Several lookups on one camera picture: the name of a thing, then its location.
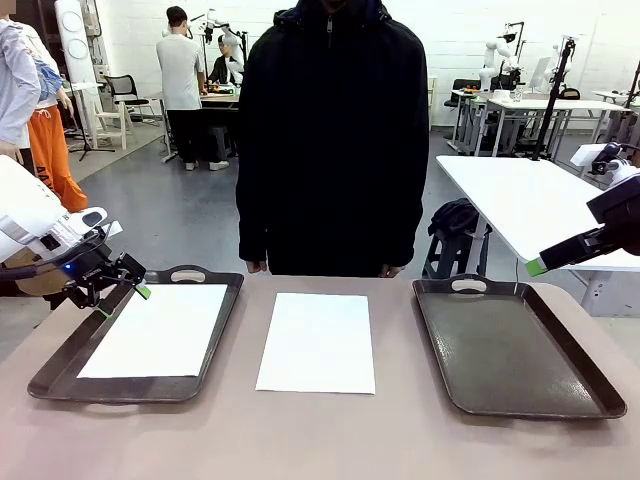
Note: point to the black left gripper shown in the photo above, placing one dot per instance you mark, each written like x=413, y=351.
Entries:
x=90, y=270

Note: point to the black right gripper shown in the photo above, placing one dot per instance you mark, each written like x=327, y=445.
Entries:
x=620, y=210

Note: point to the white A4 paper sheet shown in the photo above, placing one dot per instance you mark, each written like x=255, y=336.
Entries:
x=155, y=330

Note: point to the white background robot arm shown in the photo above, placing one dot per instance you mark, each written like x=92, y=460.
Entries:
x=492, y=55
x=231, y=40

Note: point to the black-sleeved left forearm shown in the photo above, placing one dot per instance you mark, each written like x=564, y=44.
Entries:
x=405, y=225

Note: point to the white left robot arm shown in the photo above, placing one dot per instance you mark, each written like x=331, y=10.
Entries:
x=25, y=210

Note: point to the black-sleeved right forearm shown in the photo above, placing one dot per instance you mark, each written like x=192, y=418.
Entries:
x=252, y=225

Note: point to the person's right hand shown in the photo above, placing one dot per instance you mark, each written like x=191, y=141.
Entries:
x=257, y=266

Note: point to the person's left hand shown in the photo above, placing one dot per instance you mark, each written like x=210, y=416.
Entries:
x=391, y=271

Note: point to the large white table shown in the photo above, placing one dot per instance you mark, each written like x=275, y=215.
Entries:
x=525, y=200

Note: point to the brown plastic serving tray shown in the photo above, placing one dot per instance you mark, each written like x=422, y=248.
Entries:
x=510, y=350
x=125, y=390

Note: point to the black bag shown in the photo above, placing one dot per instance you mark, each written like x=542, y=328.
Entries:
x=452, y=212

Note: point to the person in orange trousers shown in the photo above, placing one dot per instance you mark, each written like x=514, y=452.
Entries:
x=55, y=160

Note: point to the long white lab table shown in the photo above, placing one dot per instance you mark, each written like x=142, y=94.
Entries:
x=550, y=103

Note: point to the black tripod stand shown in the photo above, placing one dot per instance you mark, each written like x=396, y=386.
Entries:
x=552, y=100

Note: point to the white wooden chair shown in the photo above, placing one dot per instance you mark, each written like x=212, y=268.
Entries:
x=112, y=120

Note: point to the black mesh office chair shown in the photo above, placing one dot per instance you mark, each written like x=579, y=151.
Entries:
x=120, y=87

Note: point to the white drawer cabinet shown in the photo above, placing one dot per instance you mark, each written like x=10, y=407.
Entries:
x=433, y=100

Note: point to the white A4 paper stack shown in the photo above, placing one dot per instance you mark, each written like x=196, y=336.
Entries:
x=317, y=345

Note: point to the person in striped blue shirt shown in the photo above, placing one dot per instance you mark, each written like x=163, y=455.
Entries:
x=17, y=85

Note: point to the man in white shirt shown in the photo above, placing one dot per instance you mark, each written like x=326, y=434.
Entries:
x=180, y=75

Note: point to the white tower air conditioner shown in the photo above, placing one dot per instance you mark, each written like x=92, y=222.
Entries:
x=75, y=45

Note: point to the seated person in dark top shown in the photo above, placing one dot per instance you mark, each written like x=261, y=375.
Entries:
x=222, y=67

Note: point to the person in black jacket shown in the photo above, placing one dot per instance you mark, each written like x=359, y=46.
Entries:
x=330, y=150

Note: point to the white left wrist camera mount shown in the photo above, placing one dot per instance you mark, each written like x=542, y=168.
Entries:
x=114, y=229

